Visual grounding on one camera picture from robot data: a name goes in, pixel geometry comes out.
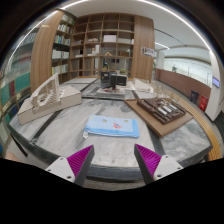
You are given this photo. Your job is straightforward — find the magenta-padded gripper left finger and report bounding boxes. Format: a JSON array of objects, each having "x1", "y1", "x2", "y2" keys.
[{"x1": 45, "y1": 144, "x2": 96, "y2": 187}]

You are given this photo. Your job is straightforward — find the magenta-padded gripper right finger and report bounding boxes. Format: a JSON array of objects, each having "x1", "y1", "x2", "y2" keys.
[{"x1": 134, "y1": 143, "x2": 184, "y2": 185}]

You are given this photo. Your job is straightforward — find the light blue printed towel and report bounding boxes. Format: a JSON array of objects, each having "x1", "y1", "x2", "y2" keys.
[{"x1": 82, "y1": 114, "x2": 140, "y2": 139}]

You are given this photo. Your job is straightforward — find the wooden model base board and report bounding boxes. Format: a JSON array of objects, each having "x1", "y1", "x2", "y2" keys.
[{"x1": 124, "y1": 98, "x2": 195, "y2": 139}]

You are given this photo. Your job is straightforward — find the dark brown building model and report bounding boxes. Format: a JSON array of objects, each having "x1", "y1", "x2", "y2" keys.
[{"x1": 136, "y1": 97, "x2": 187, "y2": 126}]

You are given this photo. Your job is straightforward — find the beige cardboard building model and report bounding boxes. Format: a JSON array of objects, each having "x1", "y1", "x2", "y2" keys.
[{"x1": 17, "y1": 73, "x2": 83, "y2": 126}]

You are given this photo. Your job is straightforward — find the red cabinet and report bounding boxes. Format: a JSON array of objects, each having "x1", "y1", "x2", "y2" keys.
[{"x1": 198, "y1": 95, "x2": 209, "y2": 112}]

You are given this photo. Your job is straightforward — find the dark floor bin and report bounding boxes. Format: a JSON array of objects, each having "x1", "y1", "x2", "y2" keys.
[{"x1": 190, "y1": 90, "x2": 200, "y2": 105}]

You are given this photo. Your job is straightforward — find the white building model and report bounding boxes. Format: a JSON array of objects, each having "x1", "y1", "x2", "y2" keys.
[{"x1": 133, "y1": 78, "x2": 154, "y2": 94}]

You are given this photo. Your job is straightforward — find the bookcase with coloured books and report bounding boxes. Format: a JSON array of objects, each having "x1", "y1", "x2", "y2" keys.
[{"x1": 0, "y1": 29, "x2": 38, "y2": 134}]

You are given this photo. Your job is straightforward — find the black box building model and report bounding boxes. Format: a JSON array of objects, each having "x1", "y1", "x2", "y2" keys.
[{"x1": 99, "y1": 70, "x2": 128, "y2": 90}]

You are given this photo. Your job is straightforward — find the dark bookshelf with books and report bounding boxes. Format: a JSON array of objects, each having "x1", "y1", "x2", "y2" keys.
[{"x1": 51, "y1": 11, "x2": 77, "y2": 84}]

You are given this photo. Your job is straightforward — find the wooden cubby shelf unit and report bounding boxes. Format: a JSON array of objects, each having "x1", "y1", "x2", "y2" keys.
[{"x1": 69, "y1": 13, "x2": 135, "y2": 79}]

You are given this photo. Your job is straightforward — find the grey model base plate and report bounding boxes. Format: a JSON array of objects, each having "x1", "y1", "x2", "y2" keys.
[{"x1": 81, "y1": 83, "x2": 136, "y2": 101}]

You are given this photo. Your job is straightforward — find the blue wall screen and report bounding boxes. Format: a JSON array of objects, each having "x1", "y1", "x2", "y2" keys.
[{"x1": 211, "y1": 76, "x2": 221, "y2": 89}]

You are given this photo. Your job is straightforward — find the wall poster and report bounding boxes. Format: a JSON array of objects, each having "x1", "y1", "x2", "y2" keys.
[{"x1": 141, "y1": 45, "x2": 156, "y2": 58}]

